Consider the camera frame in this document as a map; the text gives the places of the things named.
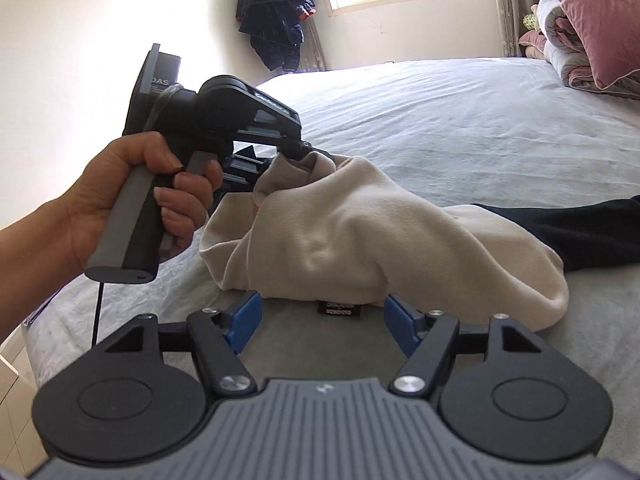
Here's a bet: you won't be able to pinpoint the person's left hand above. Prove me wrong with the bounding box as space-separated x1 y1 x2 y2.
65 134 224 275

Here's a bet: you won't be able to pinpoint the black cable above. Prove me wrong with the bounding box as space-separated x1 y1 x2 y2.
92 280 106 348

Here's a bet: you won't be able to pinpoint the black pants with beige lining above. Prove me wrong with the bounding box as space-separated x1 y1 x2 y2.
200 152 640 333

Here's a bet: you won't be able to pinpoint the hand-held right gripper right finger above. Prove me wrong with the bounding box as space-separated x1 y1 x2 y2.
384 293 548 397

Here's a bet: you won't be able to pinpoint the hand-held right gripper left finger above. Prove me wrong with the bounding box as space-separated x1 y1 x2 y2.
97 291 263 397

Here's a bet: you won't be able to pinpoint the small pink pillow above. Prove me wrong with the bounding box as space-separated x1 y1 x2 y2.
517 30 551 61

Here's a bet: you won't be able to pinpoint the navy hanging jacket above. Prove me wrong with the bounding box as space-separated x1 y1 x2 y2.
236 0 317 72

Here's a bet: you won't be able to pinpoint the folded grey pink quilt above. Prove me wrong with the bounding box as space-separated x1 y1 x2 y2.
537 0 640 101

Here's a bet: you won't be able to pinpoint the person's left forearm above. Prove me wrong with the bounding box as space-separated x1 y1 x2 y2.
0 195 83 346

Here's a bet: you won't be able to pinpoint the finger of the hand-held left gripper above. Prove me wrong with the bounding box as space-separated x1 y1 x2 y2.
235 129 316 163
221 145 277 197

